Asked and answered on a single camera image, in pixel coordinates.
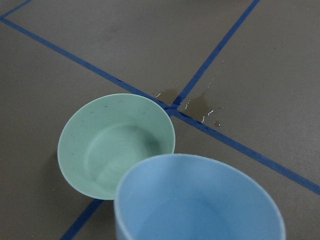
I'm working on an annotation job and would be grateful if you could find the pale green ceramic bowl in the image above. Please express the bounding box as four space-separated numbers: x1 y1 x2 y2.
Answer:
57 93 176 200

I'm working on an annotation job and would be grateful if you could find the light blue plastic cup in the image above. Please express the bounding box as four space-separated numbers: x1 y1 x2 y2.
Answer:
114 154 287 240

